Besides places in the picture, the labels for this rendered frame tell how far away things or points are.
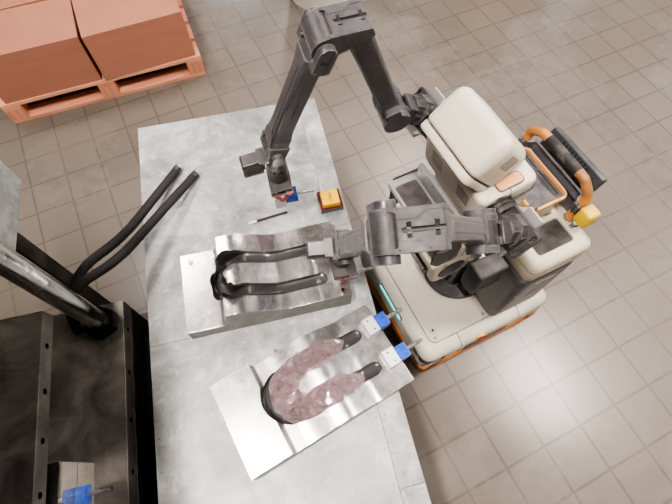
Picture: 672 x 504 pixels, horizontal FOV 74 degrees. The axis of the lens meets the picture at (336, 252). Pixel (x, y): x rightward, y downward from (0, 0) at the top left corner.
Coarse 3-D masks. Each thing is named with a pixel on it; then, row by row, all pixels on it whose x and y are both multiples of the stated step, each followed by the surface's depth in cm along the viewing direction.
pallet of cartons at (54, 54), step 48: (0, 0) 261; (48, 0) 261; (96, 0) 261; (144, 0) 261; (0, 48) 243; (48, 48) 247; (96, 48) 256; (144, 48) 267; (192, 48) 280; (0, 96) 260; (48, 96) 270; (96, 96) 285
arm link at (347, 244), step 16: (368, 208) 78; (384, 208) 73; (368, 224) 78; (336, 240) 106; (352, 240) 89; (368, 240) 78; (336, 256) 109; (352, 256) 107; (384, 256) 73; (400, 256) 74
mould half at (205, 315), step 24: (216, 240) 137; (240, 240) 138; (264, 240) 142; (288, 240) 143; (192, 264) 142; (240, 264) 134; (264, 264) 138; (288, 264) 139; (312, 264) 139; (192, 288) 138; (312, 288) 135; (336, 288) 135; (192, 312) 135; (216, 312) 135; (240, 312) 127; (264, 312) 131; (288, 312) 136; (192, 336) 135
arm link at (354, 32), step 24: (360, 0) 86; (312, 24) 85; (336, 24) 84; (360, 24) 85; (312, 48) 85; (336, 48) 86; (360, 48) 90; (384, 72) 101; (384, 96) 110; (384, 120) 118; (408, 120) 120
